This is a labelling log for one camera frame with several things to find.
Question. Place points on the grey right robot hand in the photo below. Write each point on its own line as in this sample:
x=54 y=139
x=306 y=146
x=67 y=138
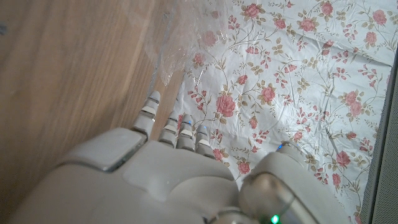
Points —
x=149 y=186

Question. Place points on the transparent cling film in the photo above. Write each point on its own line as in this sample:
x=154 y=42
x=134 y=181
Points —
x=186 y=34

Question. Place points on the floral rose curtain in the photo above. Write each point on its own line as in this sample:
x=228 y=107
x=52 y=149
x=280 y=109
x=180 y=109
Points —
x=295 y=93

